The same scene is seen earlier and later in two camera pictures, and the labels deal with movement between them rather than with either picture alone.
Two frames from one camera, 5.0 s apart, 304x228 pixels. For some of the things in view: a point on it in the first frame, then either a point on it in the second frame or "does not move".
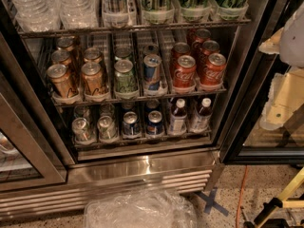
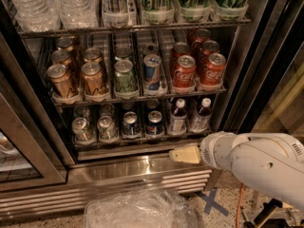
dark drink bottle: [199, 122] does not move
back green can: [123, 51] does not move
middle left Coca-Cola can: [180, 49] does not move
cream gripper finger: [272, 46] -> [190, 154]
